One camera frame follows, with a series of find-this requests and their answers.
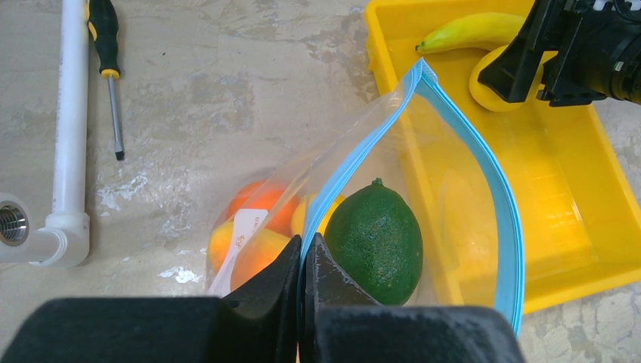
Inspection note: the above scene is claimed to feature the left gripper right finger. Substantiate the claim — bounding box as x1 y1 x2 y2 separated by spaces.
302 234 524 362

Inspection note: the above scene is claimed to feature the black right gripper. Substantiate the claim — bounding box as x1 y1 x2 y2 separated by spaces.
479 1 640 107

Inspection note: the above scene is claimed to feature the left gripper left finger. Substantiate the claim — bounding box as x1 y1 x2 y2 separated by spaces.
2 237 302 362

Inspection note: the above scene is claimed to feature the yellow lemon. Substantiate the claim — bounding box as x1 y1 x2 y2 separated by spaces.
468 45 557 113

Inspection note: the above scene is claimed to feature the yellow banana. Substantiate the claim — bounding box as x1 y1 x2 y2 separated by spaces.
415 12 525 54

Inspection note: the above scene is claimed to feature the orange yellow mango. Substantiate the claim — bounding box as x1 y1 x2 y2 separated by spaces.
208 222 290 296

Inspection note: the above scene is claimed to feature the green avocado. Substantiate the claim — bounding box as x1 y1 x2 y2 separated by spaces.
324 178 423 306

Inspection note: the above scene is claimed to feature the small yellow mango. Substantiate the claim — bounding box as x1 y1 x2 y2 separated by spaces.
291 192 346 237

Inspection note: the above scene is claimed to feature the clear zip top bag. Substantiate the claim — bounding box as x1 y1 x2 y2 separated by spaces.
206 60 525 331

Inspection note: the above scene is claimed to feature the orange fruit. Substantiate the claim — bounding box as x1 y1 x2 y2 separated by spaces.
225 180 299 237

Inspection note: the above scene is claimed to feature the yellow plastic tray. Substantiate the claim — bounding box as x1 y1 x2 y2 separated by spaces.
364 0 641 315

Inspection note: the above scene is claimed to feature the black yellow screwdriver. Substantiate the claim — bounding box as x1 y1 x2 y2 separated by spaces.
86 0 125 161

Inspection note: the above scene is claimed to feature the white pvc pipe frame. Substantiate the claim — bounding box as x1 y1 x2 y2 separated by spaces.
1 0 90 268

